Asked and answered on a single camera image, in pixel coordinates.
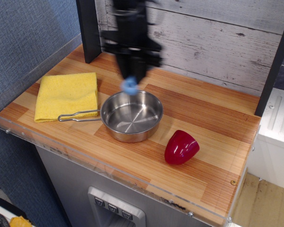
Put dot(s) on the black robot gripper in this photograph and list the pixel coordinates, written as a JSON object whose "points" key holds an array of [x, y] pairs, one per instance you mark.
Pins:
{"points": [[130, 41]]}

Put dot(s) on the blue handled grey spoon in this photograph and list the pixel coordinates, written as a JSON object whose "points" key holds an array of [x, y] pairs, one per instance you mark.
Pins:
{"points": [[130, 85]]}

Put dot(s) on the stainless steel pot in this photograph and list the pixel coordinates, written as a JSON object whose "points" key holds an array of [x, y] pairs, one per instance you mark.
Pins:
{"points": [[128, 118]]}

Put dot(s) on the red plastic strawberry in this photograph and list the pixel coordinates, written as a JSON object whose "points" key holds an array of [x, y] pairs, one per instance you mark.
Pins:
{"points": [[181, 147]]}

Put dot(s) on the yellow folded cloth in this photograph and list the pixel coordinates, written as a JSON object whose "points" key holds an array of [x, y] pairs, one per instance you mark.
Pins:
{"points": [[66, 94]]}

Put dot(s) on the grey toy fridge cabinet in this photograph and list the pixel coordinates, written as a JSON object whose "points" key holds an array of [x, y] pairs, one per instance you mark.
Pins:
{"points": [[72, 181]]}

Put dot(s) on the silver dispenser button panel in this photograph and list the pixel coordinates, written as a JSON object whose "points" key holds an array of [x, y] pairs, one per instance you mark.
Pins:
{"points": [[110, 211]]}

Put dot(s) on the white plastic appliance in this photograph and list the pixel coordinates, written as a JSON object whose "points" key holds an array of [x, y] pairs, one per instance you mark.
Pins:
{"points": [[266, 159]]}

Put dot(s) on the yellow object bottom left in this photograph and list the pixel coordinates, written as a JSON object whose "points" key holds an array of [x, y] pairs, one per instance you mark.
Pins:
{"points": [[20, 222]]}

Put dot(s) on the black left vertical post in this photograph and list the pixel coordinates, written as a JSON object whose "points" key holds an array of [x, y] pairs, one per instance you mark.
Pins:
{"points": [[89, 29]]}

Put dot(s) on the black vertical post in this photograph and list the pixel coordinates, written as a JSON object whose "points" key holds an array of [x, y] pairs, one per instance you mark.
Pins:
{"points": [[89, 29], [271, 78]]}

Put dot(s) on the black right vertical post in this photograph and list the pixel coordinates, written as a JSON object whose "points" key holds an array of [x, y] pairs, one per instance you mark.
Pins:
{"points": [[271, 78]]}

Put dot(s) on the clear acrylic guard rail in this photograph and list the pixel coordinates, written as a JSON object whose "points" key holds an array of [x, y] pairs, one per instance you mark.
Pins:
{"points": [[221, 120]]}

